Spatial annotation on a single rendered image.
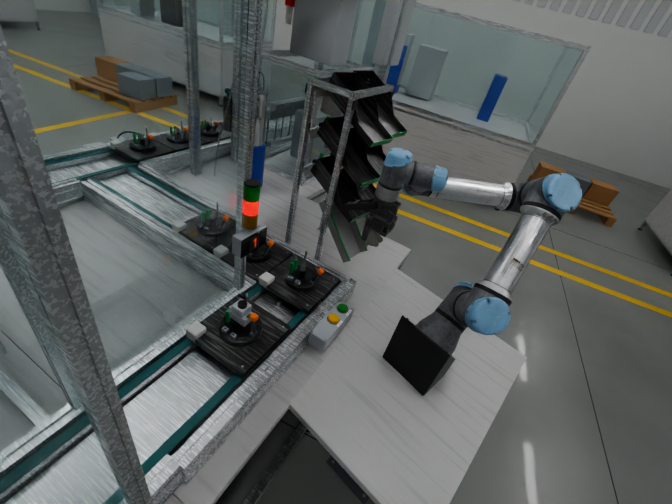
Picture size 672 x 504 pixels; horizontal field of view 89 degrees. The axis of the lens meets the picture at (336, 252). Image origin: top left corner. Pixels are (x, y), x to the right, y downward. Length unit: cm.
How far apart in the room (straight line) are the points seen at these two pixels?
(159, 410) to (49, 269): 82
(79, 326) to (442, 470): 106
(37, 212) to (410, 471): 110
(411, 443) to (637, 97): 924
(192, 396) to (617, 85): 951
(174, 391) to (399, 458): 69
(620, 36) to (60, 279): 961
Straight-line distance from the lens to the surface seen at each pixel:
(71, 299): 41
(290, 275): 137
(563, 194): 120
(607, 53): 965
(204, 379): 118
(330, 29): 230
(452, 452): 130
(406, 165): 105
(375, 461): 119
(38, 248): 36
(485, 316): 110
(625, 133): 1003
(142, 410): 116
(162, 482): 102
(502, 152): 501
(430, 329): 121
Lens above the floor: 191
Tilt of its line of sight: 36 degrees down
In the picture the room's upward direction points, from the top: 15 degrees clockwise
